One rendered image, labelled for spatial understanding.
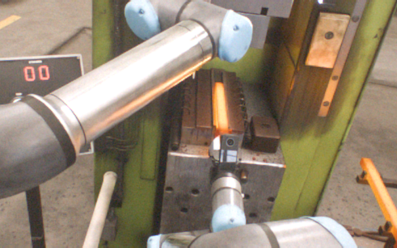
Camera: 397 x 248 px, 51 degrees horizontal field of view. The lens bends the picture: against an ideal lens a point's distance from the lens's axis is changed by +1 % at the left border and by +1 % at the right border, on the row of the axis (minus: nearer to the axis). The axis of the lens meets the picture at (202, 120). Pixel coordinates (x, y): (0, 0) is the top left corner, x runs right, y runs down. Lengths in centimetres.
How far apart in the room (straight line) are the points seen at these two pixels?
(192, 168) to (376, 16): 73
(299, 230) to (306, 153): 94
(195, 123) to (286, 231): 74
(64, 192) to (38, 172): 203
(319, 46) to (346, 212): 155
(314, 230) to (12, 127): 45
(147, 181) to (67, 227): 79
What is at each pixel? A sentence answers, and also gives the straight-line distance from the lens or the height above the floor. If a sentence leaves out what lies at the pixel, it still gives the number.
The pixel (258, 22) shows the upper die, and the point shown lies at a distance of 116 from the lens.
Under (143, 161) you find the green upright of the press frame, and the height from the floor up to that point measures 71.
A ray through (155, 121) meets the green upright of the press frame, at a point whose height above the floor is 89.
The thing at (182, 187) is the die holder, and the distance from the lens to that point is 137.
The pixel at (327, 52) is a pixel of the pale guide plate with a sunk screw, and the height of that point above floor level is 124.
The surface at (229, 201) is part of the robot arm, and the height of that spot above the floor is 104.
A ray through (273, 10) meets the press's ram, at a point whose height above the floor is 138.
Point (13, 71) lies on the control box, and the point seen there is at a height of 117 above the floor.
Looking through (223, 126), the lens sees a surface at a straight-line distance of 125.
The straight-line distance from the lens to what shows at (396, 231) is 123.
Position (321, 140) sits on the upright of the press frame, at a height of 89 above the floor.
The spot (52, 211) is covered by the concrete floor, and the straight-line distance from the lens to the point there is 241.
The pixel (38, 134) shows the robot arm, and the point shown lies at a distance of 46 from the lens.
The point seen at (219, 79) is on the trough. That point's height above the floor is 99.
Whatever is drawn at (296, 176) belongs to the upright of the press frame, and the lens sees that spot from 164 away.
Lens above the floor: 170
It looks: 32 degrees down
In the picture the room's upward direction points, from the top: 9 degrees clockwise
